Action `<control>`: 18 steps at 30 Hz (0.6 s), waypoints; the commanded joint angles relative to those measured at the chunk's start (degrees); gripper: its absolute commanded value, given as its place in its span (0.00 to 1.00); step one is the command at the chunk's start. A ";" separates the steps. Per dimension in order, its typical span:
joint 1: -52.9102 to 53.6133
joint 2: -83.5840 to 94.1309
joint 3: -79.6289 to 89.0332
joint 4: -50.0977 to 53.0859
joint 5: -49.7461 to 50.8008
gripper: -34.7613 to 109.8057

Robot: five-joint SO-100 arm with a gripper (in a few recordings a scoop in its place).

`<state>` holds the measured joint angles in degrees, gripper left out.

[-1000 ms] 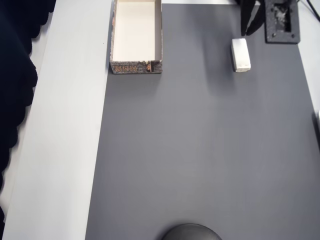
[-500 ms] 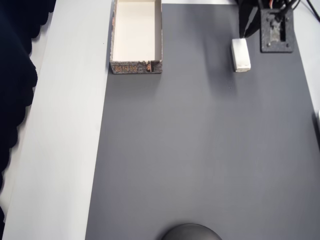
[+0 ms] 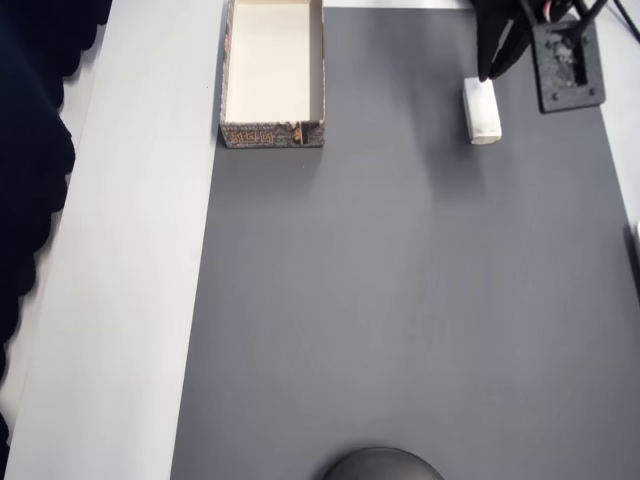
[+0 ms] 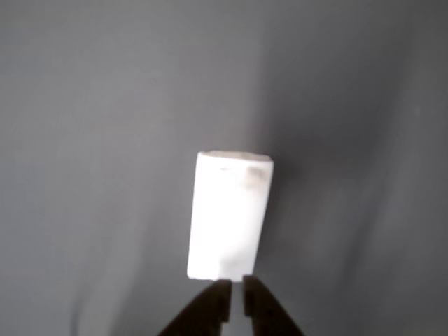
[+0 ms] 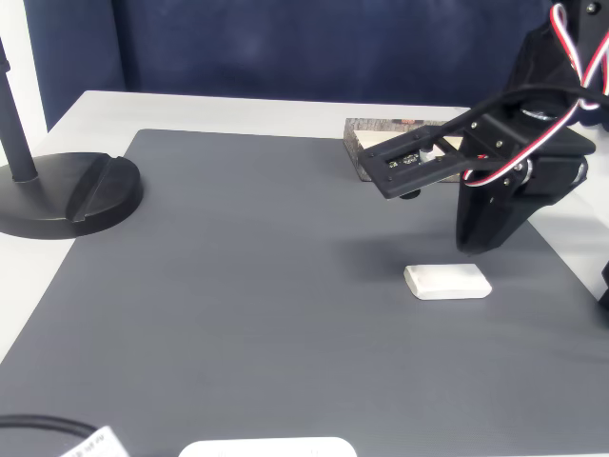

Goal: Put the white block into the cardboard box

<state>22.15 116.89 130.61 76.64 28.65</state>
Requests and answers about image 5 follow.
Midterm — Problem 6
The white flat device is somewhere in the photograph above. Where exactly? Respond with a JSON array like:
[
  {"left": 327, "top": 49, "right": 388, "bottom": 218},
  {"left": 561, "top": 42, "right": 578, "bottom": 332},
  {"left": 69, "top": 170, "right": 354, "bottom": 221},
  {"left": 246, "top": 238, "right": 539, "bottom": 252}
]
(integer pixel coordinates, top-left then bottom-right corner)
[{"left": 177, "top": 436, "right": 359, "bottom": 457}]

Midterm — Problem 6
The white rectangular block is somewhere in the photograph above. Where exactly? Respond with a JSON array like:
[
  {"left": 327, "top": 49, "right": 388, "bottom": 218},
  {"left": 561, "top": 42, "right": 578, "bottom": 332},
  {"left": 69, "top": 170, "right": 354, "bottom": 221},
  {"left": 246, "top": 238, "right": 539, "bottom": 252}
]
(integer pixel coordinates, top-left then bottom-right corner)
[{"left": 403, "top": 263, "right": 493, "bottom": 302}]

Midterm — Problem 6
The black gripper camera mount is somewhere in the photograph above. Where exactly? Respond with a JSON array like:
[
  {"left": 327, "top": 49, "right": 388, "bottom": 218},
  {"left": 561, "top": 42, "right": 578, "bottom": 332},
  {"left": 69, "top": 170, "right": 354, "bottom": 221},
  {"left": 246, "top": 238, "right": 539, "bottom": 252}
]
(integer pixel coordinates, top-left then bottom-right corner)
[{"left": 358, "top": 111, "right": 473, "bottom": 201}]

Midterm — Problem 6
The round black stand base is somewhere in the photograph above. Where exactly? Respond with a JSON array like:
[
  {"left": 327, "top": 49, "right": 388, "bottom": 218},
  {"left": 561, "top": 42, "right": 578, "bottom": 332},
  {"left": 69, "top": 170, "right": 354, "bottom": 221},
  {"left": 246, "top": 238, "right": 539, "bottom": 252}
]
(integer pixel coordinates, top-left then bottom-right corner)
[{"left": 0, "top": 151, "right": 145, "bottom": 241}]

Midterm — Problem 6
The red white black servo cable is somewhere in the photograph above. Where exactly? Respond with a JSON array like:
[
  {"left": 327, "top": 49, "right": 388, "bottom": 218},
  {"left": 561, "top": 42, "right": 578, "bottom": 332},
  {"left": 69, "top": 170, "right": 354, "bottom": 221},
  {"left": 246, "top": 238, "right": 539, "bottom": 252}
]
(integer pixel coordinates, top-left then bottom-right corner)
[{"left": 461, "top": 2, "right": 609, "bottom": 188}]

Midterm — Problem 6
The printed cardboard box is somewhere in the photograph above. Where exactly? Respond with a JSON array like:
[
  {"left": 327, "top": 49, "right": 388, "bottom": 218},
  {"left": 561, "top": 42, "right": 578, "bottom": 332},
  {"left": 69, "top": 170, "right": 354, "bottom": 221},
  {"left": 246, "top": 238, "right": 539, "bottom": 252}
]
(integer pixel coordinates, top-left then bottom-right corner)
[{"left": 342, "top": 116, "right": 473, "bottom": 184}]

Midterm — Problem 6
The black cable with label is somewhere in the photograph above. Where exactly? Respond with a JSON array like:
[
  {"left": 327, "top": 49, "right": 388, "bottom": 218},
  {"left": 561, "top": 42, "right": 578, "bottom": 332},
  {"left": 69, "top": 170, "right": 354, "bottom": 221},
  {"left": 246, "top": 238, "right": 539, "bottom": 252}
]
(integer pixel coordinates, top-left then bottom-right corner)
[{"left": 0, "top": 413, "right": 99, "bottom": 447}]

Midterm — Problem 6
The white cable label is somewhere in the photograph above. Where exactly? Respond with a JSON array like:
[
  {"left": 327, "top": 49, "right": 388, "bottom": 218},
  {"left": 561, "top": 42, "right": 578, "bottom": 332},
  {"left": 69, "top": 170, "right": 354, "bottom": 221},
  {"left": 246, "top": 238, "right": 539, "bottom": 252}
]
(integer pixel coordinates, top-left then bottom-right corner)
[{"left": 57, "top": 424, "right": 130, "bottom": 457}]

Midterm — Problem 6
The black stand pole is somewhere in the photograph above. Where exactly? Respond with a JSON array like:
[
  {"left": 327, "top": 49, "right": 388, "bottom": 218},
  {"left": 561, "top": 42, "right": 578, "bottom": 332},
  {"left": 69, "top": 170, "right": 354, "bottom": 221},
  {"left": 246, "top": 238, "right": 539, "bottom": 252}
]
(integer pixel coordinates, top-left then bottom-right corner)
[{"left": 0, "top": 35, "right": 40, "bottom": 184}]

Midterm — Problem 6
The grey table mat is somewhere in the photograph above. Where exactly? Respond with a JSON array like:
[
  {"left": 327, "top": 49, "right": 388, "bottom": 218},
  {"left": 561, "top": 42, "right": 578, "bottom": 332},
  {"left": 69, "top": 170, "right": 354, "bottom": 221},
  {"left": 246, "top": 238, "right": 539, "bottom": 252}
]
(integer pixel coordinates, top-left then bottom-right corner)
[{"left": 0, "top": 128, "right": 609, "bottom": 457}]

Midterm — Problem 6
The dark blue fabric backdrop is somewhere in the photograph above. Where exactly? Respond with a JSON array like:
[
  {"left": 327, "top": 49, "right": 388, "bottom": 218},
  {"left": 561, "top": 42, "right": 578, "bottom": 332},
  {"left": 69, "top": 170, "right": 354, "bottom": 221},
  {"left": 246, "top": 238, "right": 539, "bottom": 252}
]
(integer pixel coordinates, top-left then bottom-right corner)
[{"left": 22, "top": 0, "right": 572, "bottom": 109}]

